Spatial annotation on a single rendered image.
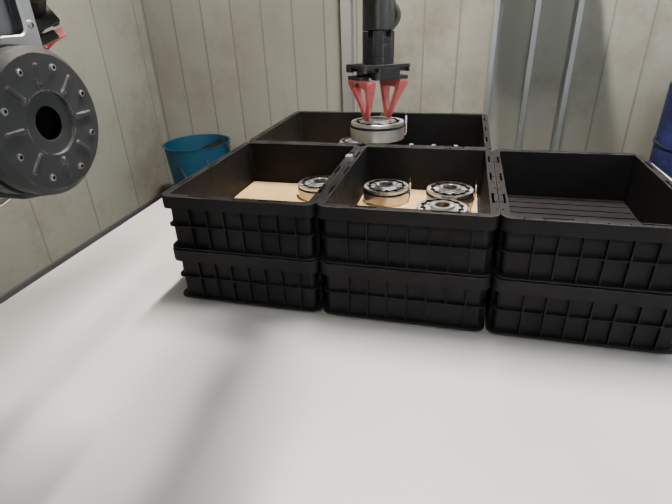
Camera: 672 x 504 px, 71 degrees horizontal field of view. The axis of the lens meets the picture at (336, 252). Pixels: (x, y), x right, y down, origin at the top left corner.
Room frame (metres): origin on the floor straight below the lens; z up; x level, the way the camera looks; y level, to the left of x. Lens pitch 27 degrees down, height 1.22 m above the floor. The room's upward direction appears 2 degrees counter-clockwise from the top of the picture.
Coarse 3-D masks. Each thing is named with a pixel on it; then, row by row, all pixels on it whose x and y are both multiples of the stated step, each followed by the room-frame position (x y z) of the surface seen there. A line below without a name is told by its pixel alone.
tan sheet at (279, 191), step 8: (256, 184) 1.16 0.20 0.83; (264, 184) 1.15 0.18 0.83; (272, 184) 1.15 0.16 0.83; (280, 184) 1.15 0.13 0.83; (288, 184) 1.15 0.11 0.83; (296, 184) 1.15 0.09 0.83; (240, 192) 1.10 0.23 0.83; (248, 192) 1.10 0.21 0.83; (256, 192) 1.10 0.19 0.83; (264, 192) 1.09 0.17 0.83; (272, 192) 1.09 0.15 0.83; (280, 192) 1.09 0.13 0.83; (288, 192) 1.09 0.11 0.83; (296, 192) 1.09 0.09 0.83; (280, 200) 1.04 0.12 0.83; (288, 200) 1.03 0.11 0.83; (296, 200) 1.03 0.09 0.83
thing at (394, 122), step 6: (354, 120) 0.93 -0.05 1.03; (360, 120) 0.92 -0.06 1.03; (390, 120) 0.91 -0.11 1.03; (396, 120) 0.93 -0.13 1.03; (402, 120) 0.91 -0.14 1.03; (354, 126) 0.89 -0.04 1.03; (360, 126) 0.88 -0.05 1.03; (366, 126) 0.87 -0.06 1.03; (372, 126) 0.87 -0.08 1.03; (378, 126) 0.87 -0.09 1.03; (384, 126) 0.87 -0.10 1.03; (390, 126) 0.87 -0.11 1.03; (396, 126) 0.88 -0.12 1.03
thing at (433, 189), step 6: (432, 186) 1.01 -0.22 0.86; (438, 186) 1.00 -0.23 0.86; (462, 186) 0.99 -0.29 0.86; (468, 186) 0.99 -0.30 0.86; (432, 192) 0.96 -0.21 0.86; (438, 192) 0.97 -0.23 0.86; (444, 192) 0.96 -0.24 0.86; (450, 192) 0.96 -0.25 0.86; (456, 192) 0.96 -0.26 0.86; (462, 192) 0.96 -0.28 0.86; (468, 192) 0.96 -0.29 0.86; (450, 198) 0.93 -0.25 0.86; (456, 198) 0.93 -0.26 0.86; (462, 198) 0.94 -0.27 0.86
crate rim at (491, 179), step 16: (352, 160) 1.00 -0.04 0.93; (496, 192) 0.77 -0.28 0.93; (320, 208) 0.74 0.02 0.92; (336, 208) 0.73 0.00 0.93; (352, 208) 0.72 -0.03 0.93; (368, 208) 0.72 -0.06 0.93; (384, 208) 0.72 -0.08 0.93; (400, 208) 0.71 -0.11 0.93; (496, 208) 0.70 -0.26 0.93; (400, 224) 0.70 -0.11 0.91; (416, 224) 0.70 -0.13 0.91; (432, 224) 0.69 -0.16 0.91; (448, 224) 0.68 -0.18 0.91; (464, 224) 0.68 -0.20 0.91; (480, 224) 0.67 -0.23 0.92; (496, 224) 0.67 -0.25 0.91
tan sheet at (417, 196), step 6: (414, 192) 1.05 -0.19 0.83; (420, 192) 1.05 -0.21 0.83; (414, 198) 1.02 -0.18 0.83; (420, 198) 1.01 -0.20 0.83; (360, 204) 0.99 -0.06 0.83; (366, 204) 0.99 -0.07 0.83; (402, 204) 0.98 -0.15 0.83; (408, 204) 0.98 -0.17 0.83; (414, 204) 0.98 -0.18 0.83; (474, 204) 0.96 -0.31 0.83; (468, 210) 0.93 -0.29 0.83; (474, 210) 0.93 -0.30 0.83
